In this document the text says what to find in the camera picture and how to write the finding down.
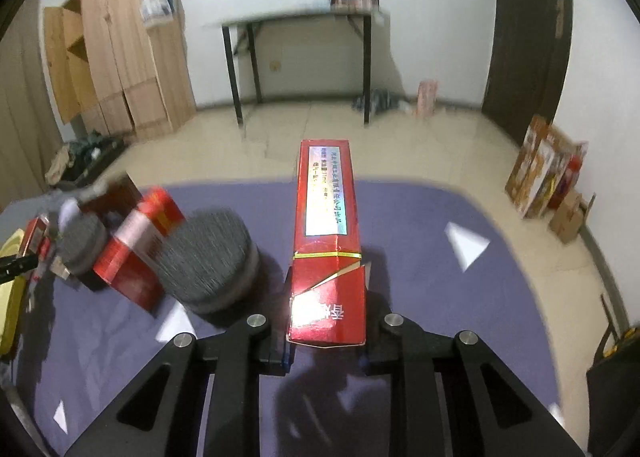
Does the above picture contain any dark brown box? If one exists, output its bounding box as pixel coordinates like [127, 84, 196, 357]
[77, 172, 142, 228]

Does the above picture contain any yellow plastic basin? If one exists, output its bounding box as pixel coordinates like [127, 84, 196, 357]
[0, 229, 26, 357]

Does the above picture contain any dark door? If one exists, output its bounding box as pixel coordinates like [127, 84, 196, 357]
[482, 0, 573, 145]

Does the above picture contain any white plastic bag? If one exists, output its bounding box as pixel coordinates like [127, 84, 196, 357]
[140, 0, 175, 28]

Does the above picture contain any plaid cloth on floor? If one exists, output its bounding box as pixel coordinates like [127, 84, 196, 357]
[369, 90, 413, 115]

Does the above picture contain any pink snack bag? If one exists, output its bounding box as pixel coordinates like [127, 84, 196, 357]
[416, 79, 438, 118]

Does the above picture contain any small brown carton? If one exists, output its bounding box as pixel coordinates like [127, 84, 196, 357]
[549, 190, 597, 243]

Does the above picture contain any colourful cardboard box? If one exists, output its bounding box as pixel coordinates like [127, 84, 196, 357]
[504, 115, 578, 218]

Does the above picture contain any beige curtain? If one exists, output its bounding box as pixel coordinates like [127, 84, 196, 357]
[1, 0, 62, 207]

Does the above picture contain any brown checkered small box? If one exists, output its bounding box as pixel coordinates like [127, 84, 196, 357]
[50, 257, 70, 281]

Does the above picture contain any large black sponge puck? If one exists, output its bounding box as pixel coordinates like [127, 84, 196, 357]
[156, 208, 260, 316]

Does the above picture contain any lavender plush toy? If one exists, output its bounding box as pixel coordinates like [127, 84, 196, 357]
[58, 197, 81, 233]

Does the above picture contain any small black sponge puck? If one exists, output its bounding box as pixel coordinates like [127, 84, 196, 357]
[58, 214, 108, 276]

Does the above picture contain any wooden wardrobe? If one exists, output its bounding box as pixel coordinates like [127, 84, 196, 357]
[40, 0, 196, 140]

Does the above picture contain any open black suitcase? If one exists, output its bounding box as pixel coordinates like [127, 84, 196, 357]
[44, 131, 127, 191]

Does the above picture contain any red white cigarette box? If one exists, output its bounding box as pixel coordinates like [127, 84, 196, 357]
[93, 188, 184, 312]

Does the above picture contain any black folding table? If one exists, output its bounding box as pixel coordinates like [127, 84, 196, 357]
[196, 6, 399, 122]

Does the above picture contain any small red toy pack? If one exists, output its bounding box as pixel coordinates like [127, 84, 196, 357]
[18, 216, 53, 283]

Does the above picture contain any shiny red long box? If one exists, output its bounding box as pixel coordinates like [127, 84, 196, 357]
[286, 140, 367, 347]

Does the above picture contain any grey blanket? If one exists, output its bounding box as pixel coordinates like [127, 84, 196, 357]
[0, 190, 77, 243]

